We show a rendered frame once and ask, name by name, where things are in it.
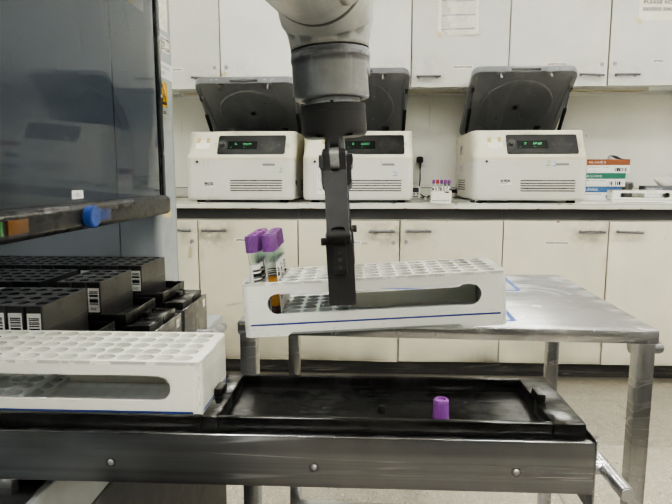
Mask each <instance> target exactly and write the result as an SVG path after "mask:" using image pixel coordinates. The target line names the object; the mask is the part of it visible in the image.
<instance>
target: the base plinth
mask: <svg viewBox="0 0 672 504"><path fill-rule="evenodd" d="M226 371H241V364H240V359H226ZM260 372H289V360H286V359H260ZM301 372H314V373H375V374H437V375H498V376H543V374H544V363H498V362H497V363H484V362H413V361H398V360H397V362H375V361H337V360H301ZM558 376H559V377H620V378H629V365H601V364H558ZM653 378H672V366H663V365H654V374H653Z"/></svg>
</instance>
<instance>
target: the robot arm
mask: <svg viewBox="0 0 672 504"><path fill-rule="evenodd" d="M265 1H266V2H267V3H268V4H270V5H271V6H272V7H273V8H274V9H275V10H277V11H278V15H279V19H280V23H281V26H282V28H283V29H284V31H285V32H286V34H287V37H288V40H289V44H290V51H291V64H292V76H293V91H294V99H295V101H296V102H298V103H301V104H306V105H305V106H302V107H301V120H302V135H303V137H304V138H305V139H308V140H324V141H325V142H324V144H325V149H323V150H322V152H321V155H319V158H318V162H319V168H320V170H321V183H322V189H323V190H324V191H325V210H326V233H325V238H321V246H325V245H326V256H327V272H328V289H329V304H330V306H338V305H355V304H356V285H355V267H354V264H355V251H354V233H353V232H357V225H351V223H352V220H351V219H350V202H349V190H350V189H351V188H352V171H351V170H352V169H353V153H347V151H346V149H345V138H356V137H361V136H364V135H365V134H366V132H367V123H366V104H365V103H363V102H360V101H362V100H365V99H367V98H369V96H370V95H369V94H370V91H369V86H368V82H369V79H368V78H369V76H370V61H369V60H370V53H369V38H370V31H371V27H372V23H373V1H374V0H265Z"/></svg>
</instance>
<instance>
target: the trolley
mask: <svg viewBox="0 0 672 504"><path fill-rule="evenodd" d="M505 277H506V324H504V325H491V326H471V327H463V326H443V327H424V328H404V329H385V330H365V331H345V332H326V333H306V334H290V335H289V336H288V358H289V374H295V375H301V339H300V336H337V337H378V338H420V339H461V340H502V341H544V342H545V354H544V374H543V379H546V380H547V381H548V382H549V383H550V385H551V386H552V387H553V388H554V389H555V390H556V391H557V380H558V362H559V343H560V342H585V343H627V350H628V352H629V353H630V365H629V379H628V393H627V407H626V421H625V435H624V449H623V462H622V477H623V479H624V480H625V481H626V482H627V483H628V484H629V486H630V487H631V488H632V489H633V490H634V492H635V497H634V499H633V500H631V501H629V502H624V501H622V500H621V499H620V504H643V502H644V489H645V476H646V463H647V451H648V438H649V425H650V412H651V399H652V387H653V374H654V361H655V354H660V353H662V352H663V351H664V345H662V344H661V343H660V342H659V331H658V330H656V329H654V328H653V327H651V326H649V325H647V324H646V323H644V322H642V321H640V320H639V319H637V318H635V317H633V316H631V315H630V314H628V313H626V312H624V311H623V310H621V309H619V308H617V307H616V306H614V305H612V304H610V303H608V302H607V301H605V300H603V299H601V298H600V297H598V296H596V295H594V294H593V293H591V292H589V291H587V290H585V289H584V288H582V287H580V286H578V285H577V284H575V283H573V282H571V281H570V280H568V279H566V278H564V277H562V276H561V275H516V274H505ZM459 285H461V284H454V285H435V286H417V287H398V288H380V289H361V290H356V292H368V291H387V290H405V289H424V288H443V287H457V286H459ZM237 325H238V334H240V364H241V374H260V353H259V337H256V338H248V337H246V329H245V317H244V316H243V317H242V318H241V319H240V320H239V321H238V323H237ZM243 492H244V504H262V486H248V485H243ZM290 504H389V503H368V502H348V501H327V500H307V499H302V487H290Z"/></svg>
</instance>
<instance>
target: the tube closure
mask: <svg viewBox="0 0 672 504"><path fill-rule="evenodd" d="M432 418H433V419H449V400H448V399H447V398H446V397H443V396H437V397H435V398H434V399H433V413H432Z"/></svg>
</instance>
